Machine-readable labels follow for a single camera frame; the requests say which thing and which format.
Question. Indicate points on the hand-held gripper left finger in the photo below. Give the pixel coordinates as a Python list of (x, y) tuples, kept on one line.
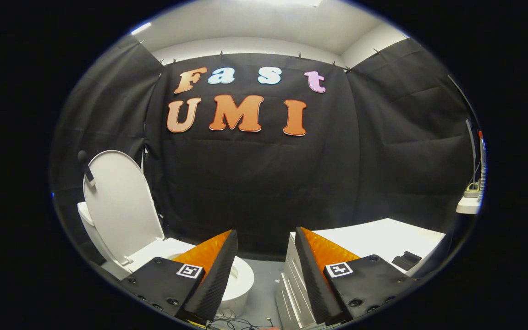
[(213, 284)]

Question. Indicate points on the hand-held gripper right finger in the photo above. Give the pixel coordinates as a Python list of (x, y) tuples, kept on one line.
[(316, 279)]

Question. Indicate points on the white toilet lid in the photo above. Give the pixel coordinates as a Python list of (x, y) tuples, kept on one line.
[(122, 206)]

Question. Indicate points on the white toilet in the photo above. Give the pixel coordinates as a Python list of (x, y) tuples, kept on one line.
[(241, 279)]

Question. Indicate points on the white drawer cabinet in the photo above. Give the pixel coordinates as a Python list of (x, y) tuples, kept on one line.
[(383, 238)]

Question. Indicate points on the small black flat object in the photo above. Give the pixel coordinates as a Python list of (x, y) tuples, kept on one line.
[(406, 260)]

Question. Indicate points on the black backdrop cloth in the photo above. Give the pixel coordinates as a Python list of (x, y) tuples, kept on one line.
[(255, 183)]

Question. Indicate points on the white shelf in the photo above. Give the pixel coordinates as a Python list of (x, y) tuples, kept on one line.
[(468, 205)]

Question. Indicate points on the yellow-green tape roll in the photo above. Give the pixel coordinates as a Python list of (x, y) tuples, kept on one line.
[(471, 189)]

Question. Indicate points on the clear water bottle red cap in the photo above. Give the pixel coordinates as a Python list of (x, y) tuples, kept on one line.
[(482, 169)]

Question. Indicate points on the grey upright rod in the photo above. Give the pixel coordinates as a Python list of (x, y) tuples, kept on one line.
[(471, 146)]

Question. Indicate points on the black curved rod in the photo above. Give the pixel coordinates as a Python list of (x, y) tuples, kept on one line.
[(463, 96)]

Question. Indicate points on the small ceiling light strip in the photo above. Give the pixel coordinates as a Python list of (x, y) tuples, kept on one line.
[(140, 28)]

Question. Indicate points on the large ceiling light panel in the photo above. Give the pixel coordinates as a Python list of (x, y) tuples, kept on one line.
[(291, 2)]

